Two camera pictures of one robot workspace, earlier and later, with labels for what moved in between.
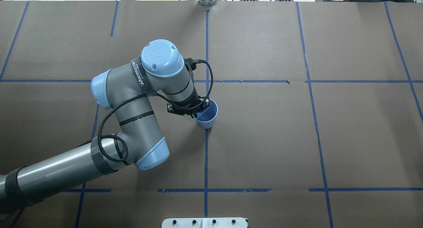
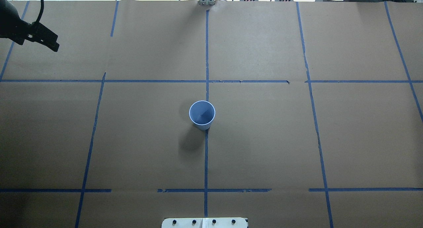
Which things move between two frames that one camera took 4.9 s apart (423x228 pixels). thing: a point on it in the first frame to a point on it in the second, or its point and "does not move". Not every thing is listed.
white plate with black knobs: x=206 y=222 does not move
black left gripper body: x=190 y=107 to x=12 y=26
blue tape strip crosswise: x=244 y=81 does not move
